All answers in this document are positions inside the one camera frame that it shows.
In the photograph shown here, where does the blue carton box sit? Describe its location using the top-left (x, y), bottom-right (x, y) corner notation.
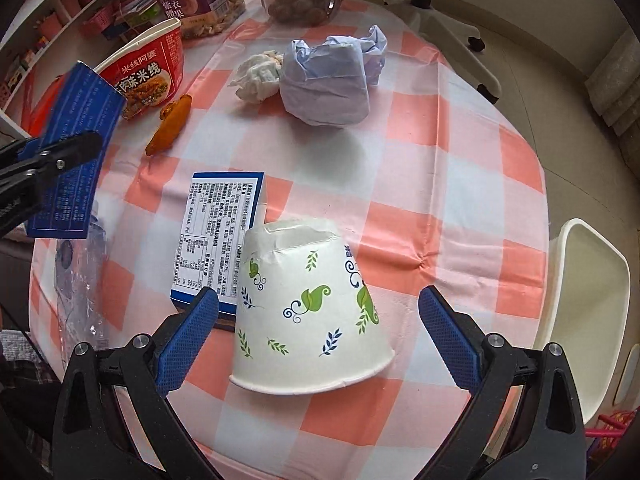
top-left (26, 62), bottom-right (125, 238)

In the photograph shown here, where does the clear plastic water bottle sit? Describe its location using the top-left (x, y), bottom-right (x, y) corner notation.
top-left (54, 200), bottom-right (108, 367)

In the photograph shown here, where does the red instant noodle bowl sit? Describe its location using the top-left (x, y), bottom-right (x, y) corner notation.
top-left (94, 18), bottom-right (184, 119)

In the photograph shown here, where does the orange peel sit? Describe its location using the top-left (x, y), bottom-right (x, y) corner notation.
top-left (145, 94), bottom-right (192, 157)

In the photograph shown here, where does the blue white milk carton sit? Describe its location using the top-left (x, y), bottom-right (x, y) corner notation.
top-left (170, 171), bottom-right (264, 332)

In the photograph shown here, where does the white floral paper cup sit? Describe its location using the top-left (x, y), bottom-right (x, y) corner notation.
top-left (230, 219), bottom-right (395, 396)

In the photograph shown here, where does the white tissue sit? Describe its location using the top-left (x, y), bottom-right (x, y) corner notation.
top-left (228, 51), bottom-right (283, 104)

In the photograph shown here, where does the bluish paper ball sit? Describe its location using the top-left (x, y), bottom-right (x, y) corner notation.
top-left (279, 25), bottom-right (387, 127)

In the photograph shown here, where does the white trash bin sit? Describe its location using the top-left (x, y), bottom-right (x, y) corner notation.
top-left (533, 218), bottom-right (631, 422)

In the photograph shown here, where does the white curved bookshelf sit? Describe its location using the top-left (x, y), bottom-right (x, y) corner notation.
top-left (1, 0), bottom-right (132, 134)

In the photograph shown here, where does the checkered orange white tablecloth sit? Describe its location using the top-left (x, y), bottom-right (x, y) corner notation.
top-left (27, 0), bottom-right (549, 480)

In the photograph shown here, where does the beige right curtain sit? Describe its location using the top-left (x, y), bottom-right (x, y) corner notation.
top-left (586, 27), bottom-right (640, 177)

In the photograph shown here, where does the grey office chair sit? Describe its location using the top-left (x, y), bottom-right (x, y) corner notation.
top-left (383, 0), bottom-right (502, 104)

